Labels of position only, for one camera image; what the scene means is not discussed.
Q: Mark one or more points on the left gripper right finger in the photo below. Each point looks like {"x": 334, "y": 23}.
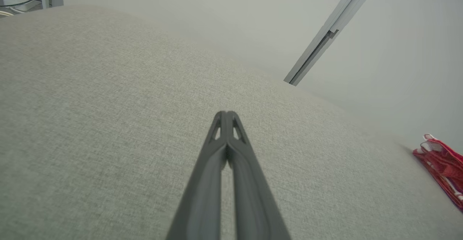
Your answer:
{"x": 253, "y": 203}

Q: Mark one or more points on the grey fabric sofa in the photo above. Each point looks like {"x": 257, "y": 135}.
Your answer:
{"x": 108, "y": 124}

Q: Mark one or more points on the red shorts with white stripes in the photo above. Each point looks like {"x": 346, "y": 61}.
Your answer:
{"x": 450, "y": 160}

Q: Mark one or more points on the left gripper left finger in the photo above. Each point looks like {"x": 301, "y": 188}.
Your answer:
{"x": 202, "y": 203}

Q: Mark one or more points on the red jersey with white trim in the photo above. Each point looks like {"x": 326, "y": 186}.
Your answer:
{"x": 439, "y": 176}

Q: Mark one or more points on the grey metal wall post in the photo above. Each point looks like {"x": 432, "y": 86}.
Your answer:
{"x": 332, "y": 26}

